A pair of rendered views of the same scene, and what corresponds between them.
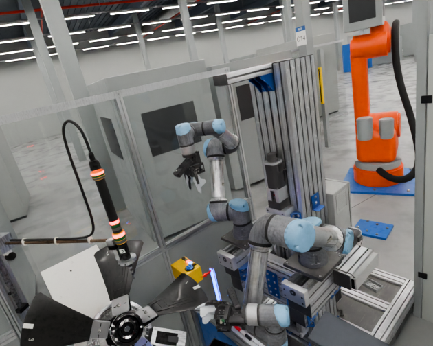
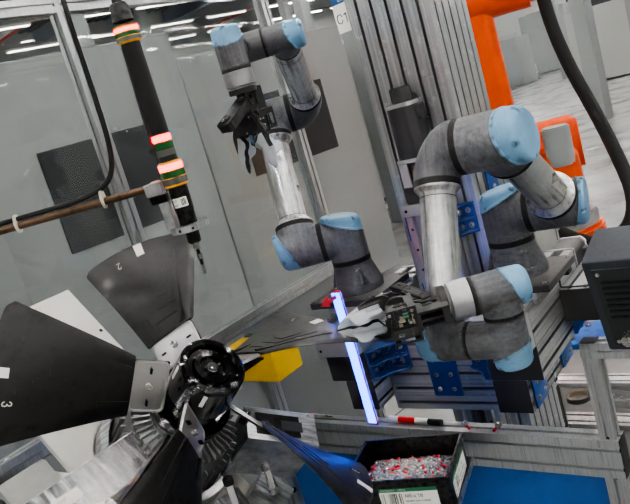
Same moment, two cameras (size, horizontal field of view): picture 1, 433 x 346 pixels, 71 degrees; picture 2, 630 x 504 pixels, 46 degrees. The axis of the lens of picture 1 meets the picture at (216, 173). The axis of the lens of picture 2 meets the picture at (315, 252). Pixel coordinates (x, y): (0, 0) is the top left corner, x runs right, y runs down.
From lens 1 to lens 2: 0.77 m
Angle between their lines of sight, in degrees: 16
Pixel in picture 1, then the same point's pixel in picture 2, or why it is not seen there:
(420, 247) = not seen: outside the picture
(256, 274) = (445, 238)
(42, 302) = (23, 320)
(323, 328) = (603, 244)
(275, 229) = (468, 130)
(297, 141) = (445, 53)
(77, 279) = not seen: hidden behind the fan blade
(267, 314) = (488, 280)
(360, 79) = (489, 57)
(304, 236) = (525, 129)
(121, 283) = (170, 305)
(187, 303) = (312, 337)
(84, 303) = not seen: hidden behind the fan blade
